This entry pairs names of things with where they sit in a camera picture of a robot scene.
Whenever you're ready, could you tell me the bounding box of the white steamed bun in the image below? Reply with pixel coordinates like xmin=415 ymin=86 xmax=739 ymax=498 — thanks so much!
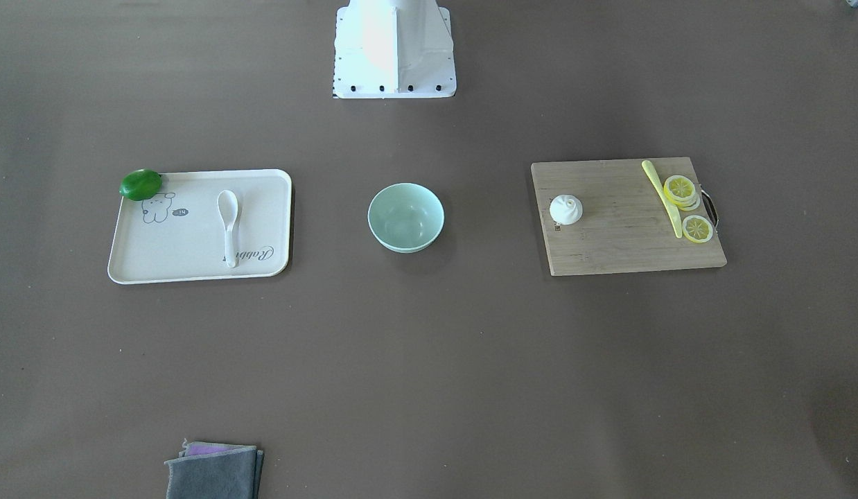
xmin=549 ymin=195 xmax=584 ymax=225

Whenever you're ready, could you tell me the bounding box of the white ceramic soup spoon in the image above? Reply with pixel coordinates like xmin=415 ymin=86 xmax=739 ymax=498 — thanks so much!
xmin=217 ymin=190 xmax=239 ymax=268

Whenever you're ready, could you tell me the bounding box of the light green bowl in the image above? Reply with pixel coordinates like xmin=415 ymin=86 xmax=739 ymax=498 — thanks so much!
xmin=367 ymin=182 xmax=445 ymax=254

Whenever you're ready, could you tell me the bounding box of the bamboo cutting board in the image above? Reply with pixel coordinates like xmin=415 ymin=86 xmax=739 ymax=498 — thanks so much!
xmin=530 ymin=159 xmax=727 ymax=276

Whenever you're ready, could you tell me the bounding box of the yellow plastic knife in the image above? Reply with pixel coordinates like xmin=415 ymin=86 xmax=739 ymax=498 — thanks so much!
xmin=642 ymin=160 xmax=683 ymax=239

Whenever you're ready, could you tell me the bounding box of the cream rabbit print tray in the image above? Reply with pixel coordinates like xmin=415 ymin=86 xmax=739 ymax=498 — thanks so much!
xmin=107 ymin=168 xmax=293 ymax=285

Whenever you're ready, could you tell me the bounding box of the upper lemon slice stack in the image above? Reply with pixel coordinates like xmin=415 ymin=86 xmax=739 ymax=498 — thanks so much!
xmin=663 ymin=175 xmax=701 ymax=211

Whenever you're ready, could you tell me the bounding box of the lower lemon slice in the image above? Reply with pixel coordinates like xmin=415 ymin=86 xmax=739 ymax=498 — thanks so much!
xmin=682 ymin=215 xmax=715 ymax=244

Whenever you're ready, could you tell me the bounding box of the grey folded cloth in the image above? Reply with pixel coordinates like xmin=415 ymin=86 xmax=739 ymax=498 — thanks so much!
xmin=165 ymin=448 xmax=264 ymax=498

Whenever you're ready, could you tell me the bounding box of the green lime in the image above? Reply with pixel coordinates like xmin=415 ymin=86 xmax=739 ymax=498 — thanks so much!
xmin=119 ymin=168 xmax=163 ymax=202

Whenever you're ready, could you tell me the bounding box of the purple folded cloth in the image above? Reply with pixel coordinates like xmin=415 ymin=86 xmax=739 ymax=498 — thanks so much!
xmin=179 ymin=440 xmax=257 ymax=457

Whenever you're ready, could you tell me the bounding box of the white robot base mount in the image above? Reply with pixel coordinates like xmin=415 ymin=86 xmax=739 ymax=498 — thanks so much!
xmin=332 ymin=1 xmax=457 ymax=99

